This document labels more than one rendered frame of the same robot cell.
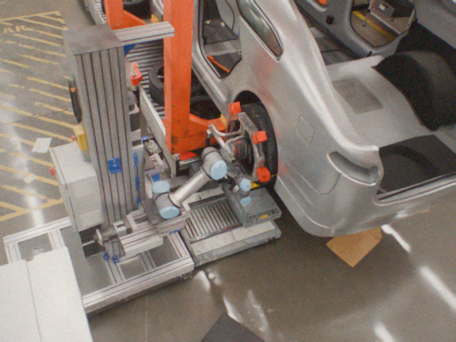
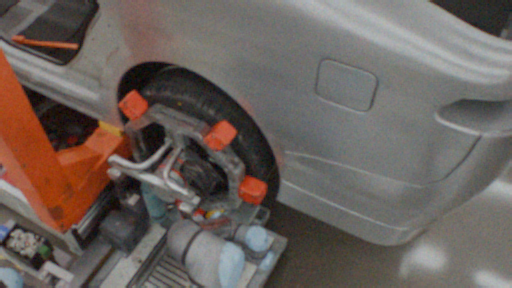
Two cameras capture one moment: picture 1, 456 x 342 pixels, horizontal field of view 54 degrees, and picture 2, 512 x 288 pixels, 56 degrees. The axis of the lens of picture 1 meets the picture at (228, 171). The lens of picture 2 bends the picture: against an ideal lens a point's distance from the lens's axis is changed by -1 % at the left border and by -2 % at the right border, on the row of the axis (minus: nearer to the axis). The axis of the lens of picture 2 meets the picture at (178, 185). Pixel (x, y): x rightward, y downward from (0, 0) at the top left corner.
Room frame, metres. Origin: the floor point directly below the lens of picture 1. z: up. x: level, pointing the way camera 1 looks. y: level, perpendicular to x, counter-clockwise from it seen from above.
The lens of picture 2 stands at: (1.46, 0.31, 2.45)
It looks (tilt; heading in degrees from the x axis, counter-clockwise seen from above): 55 degrees down; 343
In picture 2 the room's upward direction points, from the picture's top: 11 degrees counter-clockwise
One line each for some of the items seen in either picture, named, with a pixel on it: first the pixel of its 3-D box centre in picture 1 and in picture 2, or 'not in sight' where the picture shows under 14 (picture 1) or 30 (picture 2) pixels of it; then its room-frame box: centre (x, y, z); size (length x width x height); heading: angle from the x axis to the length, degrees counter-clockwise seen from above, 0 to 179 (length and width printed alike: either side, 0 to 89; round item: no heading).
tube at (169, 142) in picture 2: (226, 125); (141, 145); (2.66, 0.06, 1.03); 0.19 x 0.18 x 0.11; 121
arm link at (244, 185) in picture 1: (243, 186); (252, 240); (2.13, -0.12, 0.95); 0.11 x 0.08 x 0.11; 29
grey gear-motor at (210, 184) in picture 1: (212, 175); (138, 218); (2.86, 0.14, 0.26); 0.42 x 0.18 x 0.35; 121
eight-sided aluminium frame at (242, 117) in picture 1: (243, 147); (184, 161); (2.64, -0.10, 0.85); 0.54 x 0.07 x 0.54; 31
